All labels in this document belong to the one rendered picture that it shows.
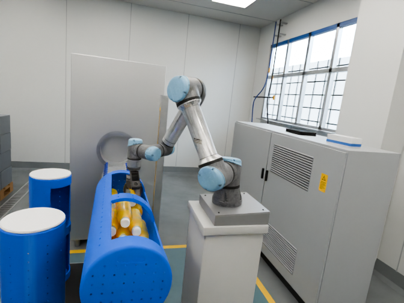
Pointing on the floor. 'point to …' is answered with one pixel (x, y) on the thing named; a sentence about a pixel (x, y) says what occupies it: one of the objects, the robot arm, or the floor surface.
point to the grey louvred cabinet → (317, 208)
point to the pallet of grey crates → (6, 185)
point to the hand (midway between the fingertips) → (131, 202)
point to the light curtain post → (160, 159)
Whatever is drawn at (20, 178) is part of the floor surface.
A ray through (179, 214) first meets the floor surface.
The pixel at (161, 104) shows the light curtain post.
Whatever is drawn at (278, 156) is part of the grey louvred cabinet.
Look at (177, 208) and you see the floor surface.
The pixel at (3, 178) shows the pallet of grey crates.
